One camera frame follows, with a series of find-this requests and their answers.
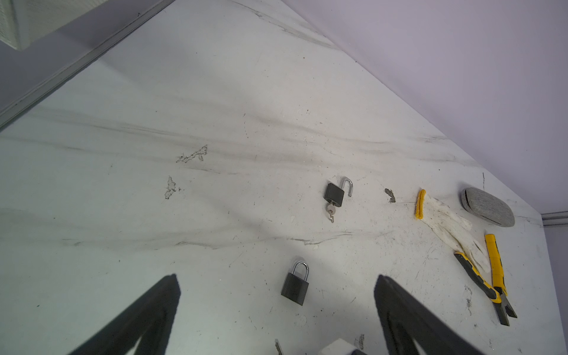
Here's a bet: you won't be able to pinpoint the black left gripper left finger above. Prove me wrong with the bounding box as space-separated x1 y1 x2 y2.
72 275 181 354

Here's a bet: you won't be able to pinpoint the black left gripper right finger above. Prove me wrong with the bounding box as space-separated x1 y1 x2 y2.
374 275 482 354

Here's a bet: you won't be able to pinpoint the black padlock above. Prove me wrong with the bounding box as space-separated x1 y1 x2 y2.
323 177 354 207
280 260 310 306

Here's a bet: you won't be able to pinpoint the yellow black pliers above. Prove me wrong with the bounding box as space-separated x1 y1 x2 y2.
453 233 519 327

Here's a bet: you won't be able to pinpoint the white work glove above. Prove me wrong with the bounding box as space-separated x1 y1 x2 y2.
415 189 490 273

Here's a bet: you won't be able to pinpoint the grey fabric glasses case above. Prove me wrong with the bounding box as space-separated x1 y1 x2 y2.
460 187 516 228

